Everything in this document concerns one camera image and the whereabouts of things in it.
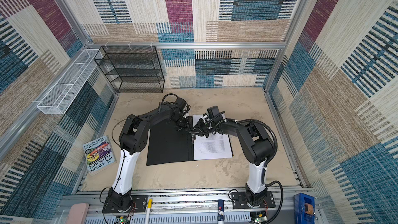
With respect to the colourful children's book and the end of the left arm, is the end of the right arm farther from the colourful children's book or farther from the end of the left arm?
the colourful children's book

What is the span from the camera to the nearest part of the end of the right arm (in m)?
0.74

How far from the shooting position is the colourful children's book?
845mm
